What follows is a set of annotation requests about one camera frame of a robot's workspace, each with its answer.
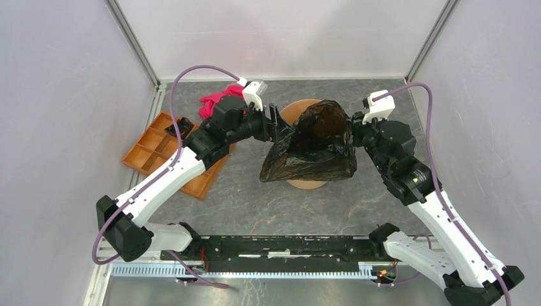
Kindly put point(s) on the orange compartment tray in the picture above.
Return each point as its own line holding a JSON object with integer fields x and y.
{"x": 156, "y": 146}

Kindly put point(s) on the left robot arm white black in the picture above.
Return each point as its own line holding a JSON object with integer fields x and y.
{"x": 124, "y": 221}

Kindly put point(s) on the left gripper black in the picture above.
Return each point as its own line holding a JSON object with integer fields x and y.
{"x": 269, "y": 127}

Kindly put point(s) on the aluminium frame rail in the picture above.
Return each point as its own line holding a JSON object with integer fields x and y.
{"x": 107, "y": 253}

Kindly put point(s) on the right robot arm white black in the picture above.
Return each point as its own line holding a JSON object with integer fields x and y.
{"x": 467, "y": 273}

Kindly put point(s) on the black plastic trash bag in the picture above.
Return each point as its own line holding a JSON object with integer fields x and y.
{"x": 321, "y": 148}

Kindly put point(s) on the left aluminium corner post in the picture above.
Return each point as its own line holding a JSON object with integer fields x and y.
{"x": 131, "y": 38}

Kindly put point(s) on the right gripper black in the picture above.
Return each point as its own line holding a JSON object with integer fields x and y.
{"x": 358, "y": 125}

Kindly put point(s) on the right aluminium corner post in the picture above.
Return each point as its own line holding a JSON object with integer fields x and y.
{"x": 431, "y": 39}

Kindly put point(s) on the aluminium corner post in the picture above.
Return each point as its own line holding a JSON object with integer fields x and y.
{"x": 131, "y": 38}
{"x": 431, "y": 39}

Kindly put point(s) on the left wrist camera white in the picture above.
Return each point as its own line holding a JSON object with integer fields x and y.
{"x": 252, "y": 92}

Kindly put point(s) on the crumpled red cloth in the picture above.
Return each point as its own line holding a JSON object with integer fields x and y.
{"x": 209, "y": 102}

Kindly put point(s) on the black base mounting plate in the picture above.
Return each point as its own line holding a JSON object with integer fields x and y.
{"x": 294, "y": 253}

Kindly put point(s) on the white slotted cable duct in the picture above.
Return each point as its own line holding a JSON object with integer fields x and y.
{"x": 176, "y": 270}

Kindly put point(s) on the black bag roll back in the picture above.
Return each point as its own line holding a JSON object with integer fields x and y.
{"x": 185, "y": 126}

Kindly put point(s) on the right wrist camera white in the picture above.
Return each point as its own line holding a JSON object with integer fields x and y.
{"x": 377, "y": 109}

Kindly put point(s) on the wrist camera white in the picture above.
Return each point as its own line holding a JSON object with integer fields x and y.
{"x": 377, "y": 109}
{"x": 252, "y": 92}

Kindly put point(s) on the orange trash bin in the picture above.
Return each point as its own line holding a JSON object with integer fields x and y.
{"x": 290, "y": 114}

